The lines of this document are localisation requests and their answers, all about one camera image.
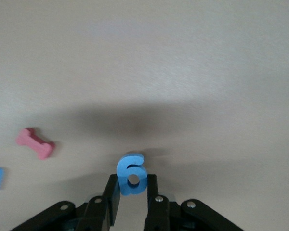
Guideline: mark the blue foam letter g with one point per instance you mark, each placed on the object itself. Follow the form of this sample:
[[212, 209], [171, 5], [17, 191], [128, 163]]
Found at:
[[132, 168]]

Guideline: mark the brown table cover sheet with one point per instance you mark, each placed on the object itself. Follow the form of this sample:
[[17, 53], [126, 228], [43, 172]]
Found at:
[[144, 60]]

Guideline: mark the red foam letter I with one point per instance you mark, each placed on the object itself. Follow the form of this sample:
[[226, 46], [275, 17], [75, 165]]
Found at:
[[35, 143]]

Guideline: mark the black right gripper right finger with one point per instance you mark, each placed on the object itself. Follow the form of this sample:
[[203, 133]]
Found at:
[[154, 207]]

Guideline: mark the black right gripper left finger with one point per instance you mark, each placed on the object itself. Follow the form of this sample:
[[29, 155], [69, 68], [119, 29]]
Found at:
[[113, 199]]

